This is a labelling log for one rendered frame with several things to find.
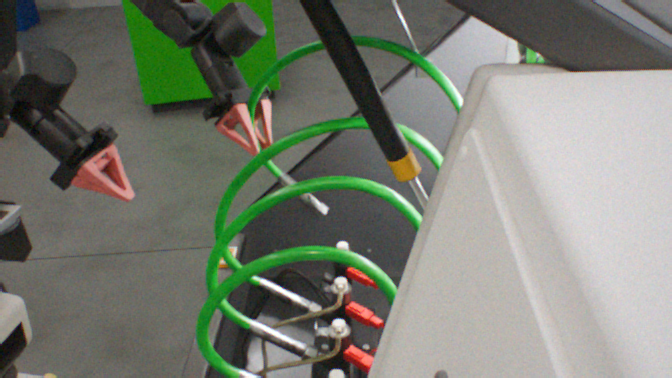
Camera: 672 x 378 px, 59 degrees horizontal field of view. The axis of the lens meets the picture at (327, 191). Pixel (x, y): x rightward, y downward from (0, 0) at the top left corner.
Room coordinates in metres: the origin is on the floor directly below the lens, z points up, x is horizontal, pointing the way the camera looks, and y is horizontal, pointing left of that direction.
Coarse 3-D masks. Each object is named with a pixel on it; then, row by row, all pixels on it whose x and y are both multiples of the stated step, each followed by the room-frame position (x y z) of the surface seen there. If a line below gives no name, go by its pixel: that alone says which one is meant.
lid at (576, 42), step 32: (448, 0) 0.32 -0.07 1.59; (480, 0) 0.32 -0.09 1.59; (512, 0) 0.32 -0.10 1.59; (544, 0) 0.32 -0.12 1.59; (576, 0) 0.32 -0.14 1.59; (608, 0) 0.44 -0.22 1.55; (512, 32) 0.32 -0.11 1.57; (544, 32) 0.32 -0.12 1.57; (576, 32) 0.31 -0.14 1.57; (608, 32) 0.31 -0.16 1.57; (640, 32) 0.31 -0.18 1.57; (576, 64) 0.31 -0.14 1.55; (608, 64) 0.31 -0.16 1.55; (640, 64) 0.31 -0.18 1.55
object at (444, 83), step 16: (304, 48) 0.79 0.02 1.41; (320, 48) 0.78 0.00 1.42; (384, 48) 0.74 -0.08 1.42; (400, 48) 0.73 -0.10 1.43; (288, 64) 0.81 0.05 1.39; (416, 64) 0.72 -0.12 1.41; (432, 64) 0.72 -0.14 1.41; (448, 80) 0.71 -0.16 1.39; (256, 96) 0.83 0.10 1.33; (448, 96) 0.70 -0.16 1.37
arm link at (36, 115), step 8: (16, 104) 0.73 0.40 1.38; (24, 104) 0.73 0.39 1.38; (16, 112) 0.73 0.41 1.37; (24, 112) 0.73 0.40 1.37; (32, 112) 0.73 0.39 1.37; (40, 112) 0.73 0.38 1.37; (48, 112) 0.74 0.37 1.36; (16, 120) 0.73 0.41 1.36; (24, 120) 0.73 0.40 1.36; (32, 120) 0.73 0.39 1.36; (40, 120) 0.73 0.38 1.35; (48, 120) 0.74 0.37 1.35; (24, 128) 0.73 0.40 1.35; (32, 128) 0.73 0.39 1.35
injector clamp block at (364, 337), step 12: (324, 324) 0.71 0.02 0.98; (360, 324) 0.70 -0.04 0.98; (360, 336) 0.67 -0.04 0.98; (372, 336) 0.67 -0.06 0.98; (324, 348) 0.65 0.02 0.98; (360, 348) 0.65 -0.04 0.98; (372, 348) 0.65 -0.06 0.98; (312, 372) 0.61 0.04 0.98; (324, 372) 0.61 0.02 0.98; (360, 372) 0.60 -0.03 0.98
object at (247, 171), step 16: (304, 128) 0.61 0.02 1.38; (320, 128) 0.61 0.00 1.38; (336, 128) 0.61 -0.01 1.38; (352, 128) 0.61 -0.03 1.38; (368, 128) 0.60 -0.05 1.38; (400, 128) 0.60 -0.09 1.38; (272, 144) 0.62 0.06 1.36; (288, 144) 0.61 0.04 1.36; (416, 144) 0.60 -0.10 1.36; (256, 160) 0.62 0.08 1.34; (432, 160) 0.60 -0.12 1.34; (240, 176) 0.62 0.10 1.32; (224, 192) 0.62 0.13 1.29; (224, 208) 0.62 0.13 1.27; (224, 224) 0.62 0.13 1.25; (224, 256) 0.62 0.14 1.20; (256, 288) 0.62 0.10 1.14; (272, 288) 0.61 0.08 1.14; (288, 304) 0.61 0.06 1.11; (304, 304) 0.61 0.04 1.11
